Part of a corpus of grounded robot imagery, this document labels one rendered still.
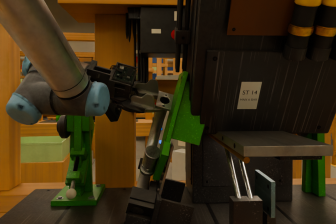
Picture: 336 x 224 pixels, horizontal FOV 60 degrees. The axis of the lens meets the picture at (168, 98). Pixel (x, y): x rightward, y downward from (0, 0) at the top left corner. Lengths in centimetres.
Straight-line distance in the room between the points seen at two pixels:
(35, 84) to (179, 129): 34
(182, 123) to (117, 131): 42
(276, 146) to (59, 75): 41
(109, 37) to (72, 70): 51
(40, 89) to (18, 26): 22
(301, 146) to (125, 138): 66
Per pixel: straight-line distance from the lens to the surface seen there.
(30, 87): 71
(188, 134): 69
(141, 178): 76
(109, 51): 106
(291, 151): 56
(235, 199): 63
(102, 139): 107
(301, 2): 59
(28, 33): 51
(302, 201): 100
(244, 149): 53
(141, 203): 71
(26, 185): 124
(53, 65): 55
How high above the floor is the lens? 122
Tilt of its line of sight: 1 degrees down
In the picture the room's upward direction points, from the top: straight up
